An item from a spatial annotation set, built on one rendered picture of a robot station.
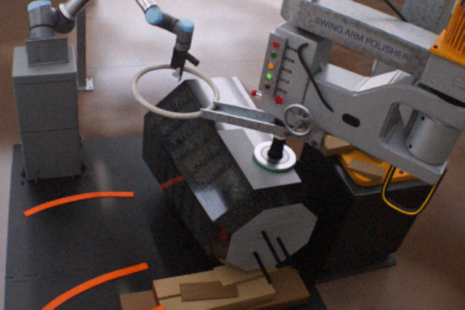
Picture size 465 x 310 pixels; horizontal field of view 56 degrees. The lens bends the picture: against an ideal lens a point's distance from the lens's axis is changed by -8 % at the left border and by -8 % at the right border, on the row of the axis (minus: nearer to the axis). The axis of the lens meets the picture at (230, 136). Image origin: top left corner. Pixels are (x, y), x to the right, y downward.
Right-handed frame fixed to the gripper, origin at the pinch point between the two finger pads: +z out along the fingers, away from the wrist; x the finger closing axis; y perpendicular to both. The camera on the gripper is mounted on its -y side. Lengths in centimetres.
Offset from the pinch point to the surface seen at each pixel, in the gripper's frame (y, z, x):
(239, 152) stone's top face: -39, 1, 55
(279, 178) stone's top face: -59, -1, 71
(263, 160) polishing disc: -50, -3, 63
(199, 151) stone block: -19, 12, 48
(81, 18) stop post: 100, 31, -111
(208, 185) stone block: -27, 14, 70
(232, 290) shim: -50, 62, 97
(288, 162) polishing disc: -63, -3, 61
